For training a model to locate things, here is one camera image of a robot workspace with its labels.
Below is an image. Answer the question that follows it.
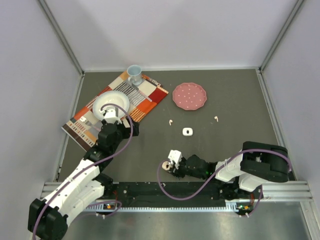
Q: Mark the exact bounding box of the beige earbuds charging case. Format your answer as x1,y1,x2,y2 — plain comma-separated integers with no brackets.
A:
161,161,172,171

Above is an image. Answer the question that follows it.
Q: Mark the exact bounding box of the white earbuds charging case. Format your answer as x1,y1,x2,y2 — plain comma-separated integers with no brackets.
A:
182,127,194,137

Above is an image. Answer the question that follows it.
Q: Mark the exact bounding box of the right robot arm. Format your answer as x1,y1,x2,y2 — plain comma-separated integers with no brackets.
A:
161,141,292,198

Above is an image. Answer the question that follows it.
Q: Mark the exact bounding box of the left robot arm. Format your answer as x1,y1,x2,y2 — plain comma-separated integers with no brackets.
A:
27,117,139,240

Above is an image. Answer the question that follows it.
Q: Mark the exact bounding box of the patchwork placemat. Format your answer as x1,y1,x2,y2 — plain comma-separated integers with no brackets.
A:
62,72,169,151

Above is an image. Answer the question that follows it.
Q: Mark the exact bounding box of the white bowl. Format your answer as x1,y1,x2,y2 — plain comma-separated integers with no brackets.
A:
92,90,130,121

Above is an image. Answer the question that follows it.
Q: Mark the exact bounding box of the light blue cup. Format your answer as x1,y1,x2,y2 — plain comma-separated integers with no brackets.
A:
127,65,143,86

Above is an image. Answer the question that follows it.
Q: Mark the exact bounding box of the pink dotted plate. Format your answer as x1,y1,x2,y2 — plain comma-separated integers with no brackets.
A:
172,82,207,111

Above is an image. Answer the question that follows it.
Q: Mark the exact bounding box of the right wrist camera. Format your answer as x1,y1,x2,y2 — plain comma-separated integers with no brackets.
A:
168,150,183,169

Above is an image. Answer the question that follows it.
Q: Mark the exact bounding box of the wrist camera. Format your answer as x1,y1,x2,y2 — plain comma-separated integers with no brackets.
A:
99,105,121,125
168,150,183,169

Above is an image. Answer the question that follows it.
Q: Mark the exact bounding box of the fork with pink handle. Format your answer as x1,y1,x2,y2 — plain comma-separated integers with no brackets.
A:
80,116,101,132

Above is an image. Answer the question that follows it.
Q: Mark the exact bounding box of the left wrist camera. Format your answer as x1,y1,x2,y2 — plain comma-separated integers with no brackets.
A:
99,105,121,125

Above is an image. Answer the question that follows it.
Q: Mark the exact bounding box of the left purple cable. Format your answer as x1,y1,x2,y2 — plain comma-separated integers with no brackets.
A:
32,103,133,240

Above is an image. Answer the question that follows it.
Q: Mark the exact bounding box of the knife with pink handle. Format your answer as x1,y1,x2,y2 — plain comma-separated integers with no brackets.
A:
125,81,152,102

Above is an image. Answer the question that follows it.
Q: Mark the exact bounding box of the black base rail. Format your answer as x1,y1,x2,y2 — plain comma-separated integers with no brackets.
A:
109,181,241,208

